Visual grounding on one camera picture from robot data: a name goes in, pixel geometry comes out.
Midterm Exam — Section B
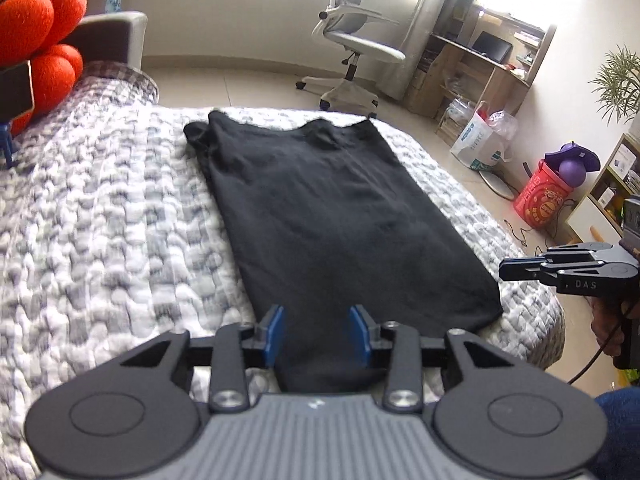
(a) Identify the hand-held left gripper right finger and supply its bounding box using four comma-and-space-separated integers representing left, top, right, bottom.
348, 304, 511, 412

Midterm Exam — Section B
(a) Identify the blue phone stand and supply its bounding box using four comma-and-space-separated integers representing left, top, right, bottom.
0, 121, 20, 168

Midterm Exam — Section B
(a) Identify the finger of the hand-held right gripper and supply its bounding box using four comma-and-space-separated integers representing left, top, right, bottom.
499, 257, 563, 284
539, 241, 622, 267

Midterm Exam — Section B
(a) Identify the grey sofa armrest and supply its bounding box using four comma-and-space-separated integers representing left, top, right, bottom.
65, 11, 148, 71

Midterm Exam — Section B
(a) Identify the plastic bag of books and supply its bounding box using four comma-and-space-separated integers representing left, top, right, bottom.
440, 97, 472, 134

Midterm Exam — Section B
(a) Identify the potted green plant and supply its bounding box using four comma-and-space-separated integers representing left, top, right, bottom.
590, 45, 640, 128

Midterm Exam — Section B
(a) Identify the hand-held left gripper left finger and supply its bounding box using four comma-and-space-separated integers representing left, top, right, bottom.
120, 304, 287, 412

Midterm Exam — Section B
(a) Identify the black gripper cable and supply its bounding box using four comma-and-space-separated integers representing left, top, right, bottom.
570, 320, 626, 386

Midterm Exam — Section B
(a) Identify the purple hat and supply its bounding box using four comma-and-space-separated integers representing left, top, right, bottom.
544, 142, 601, 173

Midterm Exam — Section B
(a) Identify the black floor cable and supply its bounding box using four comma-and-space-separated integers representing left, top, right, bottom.
502, 200, 576, 251

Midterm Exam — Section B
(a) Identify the wooden desk with shelves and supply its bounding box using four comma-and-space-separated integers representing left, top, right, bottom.
405, 0, 558, 133

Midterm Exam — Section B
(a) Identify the beige curtain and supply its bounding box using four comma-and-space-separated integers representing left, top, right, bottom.
387, 0, 473, 101

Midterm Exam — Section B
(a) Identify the grey checked quilt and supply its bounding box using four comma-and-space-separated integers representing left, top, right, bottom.
0, 60, 566, 480

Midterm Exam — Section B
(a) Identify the smartphone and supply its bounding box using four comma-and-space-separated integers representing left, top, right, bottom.
0, 60, 35, 123

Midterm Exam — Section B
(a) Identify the red bucket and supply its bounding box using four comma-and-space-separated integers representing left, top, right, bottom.
513, 159, 573, 231

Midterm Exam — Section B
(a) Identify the white office chair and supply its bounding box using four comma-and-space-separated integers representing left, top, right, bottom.
296, 0, 407, 120

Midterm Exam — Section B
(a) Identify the black shirt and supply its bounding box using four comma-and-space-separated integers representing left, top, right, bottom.
183, 110, 503, 393

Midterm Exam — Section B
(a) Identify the black monitor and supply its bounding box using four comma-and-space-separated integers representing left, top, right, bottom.
472, 31, 513, 63

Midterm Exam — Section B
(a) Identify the person's right hand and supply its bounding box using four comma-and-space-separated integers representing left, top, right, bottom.
590, 297, 631, 358

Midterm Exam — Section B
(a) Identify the orange knot cushion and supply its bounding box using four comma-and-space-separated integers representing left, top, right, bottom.
0, 0, 87, 138

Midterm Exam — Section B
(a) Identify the purple ball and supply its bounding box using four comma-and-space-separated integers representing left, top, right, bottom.
559, 160, 586, 186

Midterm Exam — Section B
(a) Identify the person's blue trouser leg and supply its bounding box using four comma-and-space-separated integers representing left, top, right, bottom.
592, 385, 640, 480

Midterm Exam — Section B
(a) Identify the clear plastic bag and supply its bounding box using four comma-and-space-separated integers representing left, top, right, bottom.
487, 110, 518, 143

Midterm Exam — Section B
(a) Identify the white paper bag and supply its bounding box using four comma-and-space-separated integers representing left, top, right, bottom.
450, 102, 506, 171

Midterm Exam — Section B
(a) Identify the white wooden cabinet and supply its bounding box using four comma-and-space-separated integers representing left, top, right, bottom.
567, 132, 640, 246

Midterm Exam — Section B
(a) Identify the white round board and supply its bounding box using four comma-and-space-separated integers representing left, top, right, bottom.
479, 167, 521, 196

